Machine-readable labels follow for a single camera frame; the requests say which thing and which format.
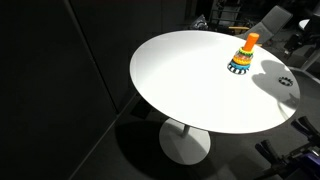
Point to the black white striped stacker base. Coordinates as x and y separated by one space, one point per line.
235 71

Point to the white table pedestal base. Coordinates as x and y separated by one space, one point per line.
186 146

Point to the black metal chair frame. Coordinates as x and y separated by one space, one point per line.
226 15

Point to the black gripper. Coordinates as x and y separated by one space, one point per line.
293 41

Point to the orange stacking post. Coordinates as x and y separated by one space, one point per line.
251 41

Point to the patterned dark cushion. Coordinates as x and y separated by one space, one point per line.
200 24

